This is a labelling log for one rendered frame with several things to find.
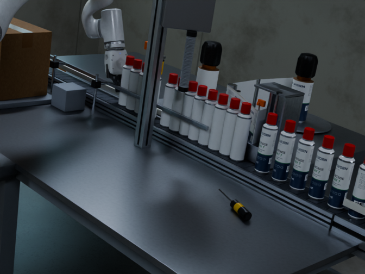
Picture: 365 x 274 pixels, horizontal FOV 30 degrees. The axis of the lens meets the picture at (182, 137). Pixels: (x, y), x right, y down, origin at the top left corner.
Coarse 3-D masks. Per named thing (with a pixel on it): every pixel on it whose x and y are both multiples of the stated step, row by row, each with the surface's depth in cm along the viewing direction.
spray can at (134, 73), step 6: (138, 60) 266; (138, 66) 267; (132, 72) 267; (138, 72) 267; (132, 78) 268; (138, 78) 268; (132, 84) 269; (132, 90) 269; (132, 96) 270; (126, 102) 273; (132, 102) 271; (126, 108) 273; (132, 108) 272
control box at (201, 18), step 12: (168, 0) 227; (180, 0) 227; (192, 0) 228; (204, 0) 228; (168, 12) 228; (180, 12) 229; (192, 12) 229; (204, 12) 230; (168, 24) 230; (180, 24) 230; (192, 24) 231; (204, 24) 231
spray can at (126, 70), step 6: (126, 60) 271; (132, 60) 271; (126, 66) 271; (132, 66) 272; (126, 72) 271; (126, 78) 272; (126, 84) 273; (120, 96) 275; (126, 96) 274; (120, 102) 276
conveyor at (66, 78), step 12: (60, 72) 311; (84, 84) 298; (96, 96) 284; (108, 96) 286; (120, 108) 273; (156, 120) 265; (168, 132) 255; (252, 168) 231; (288, 180) 225; (300, 192) 217; (324, 204) 211
